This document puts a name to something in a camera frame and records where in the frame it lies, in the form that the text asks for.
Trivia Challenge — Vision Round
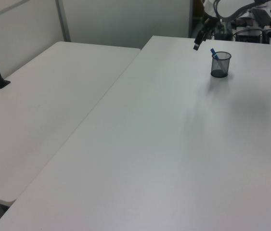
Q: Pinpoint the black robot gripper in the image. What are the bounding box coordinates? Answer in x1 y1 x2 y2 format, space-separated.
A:
193 16 219 51

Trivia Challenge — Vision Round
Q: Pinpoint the blue and white marker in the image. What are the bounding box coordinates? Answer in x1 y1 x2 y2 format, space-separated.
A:
209 48 224 71

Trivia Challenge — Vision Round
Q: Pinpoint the black mesh pen cup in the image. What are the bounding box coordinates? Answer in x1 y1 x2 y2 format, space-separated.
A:
210 51 232 78

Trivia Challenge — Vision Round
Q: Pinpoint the black control box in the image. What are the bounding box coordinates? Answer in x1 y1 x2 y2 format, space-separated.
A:
235 26 264 43

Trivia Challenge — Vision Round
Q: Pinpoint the dark computer keyboard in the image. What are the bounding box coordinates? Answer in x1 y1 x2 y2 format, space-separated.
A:
250 8 271 26

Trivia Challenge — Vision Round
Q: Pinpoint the grey device with black knob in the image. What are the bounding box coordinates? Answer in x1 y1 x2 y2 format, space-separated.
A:
262 20 271 45

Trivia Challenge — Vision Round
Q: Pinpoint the white side table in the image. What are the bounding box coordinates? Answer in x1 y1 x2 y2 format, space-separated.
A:
0 41 142 208

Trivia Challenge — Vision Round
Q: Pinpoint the grey corrugated cable hose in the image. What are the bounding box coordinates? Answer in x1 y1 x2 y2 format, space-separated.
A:
213 0 257 21

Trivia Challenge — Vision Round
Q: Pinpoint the grey partition frame post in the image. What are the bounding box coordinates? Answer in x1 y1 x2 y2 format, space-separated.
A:
54 0 72 43

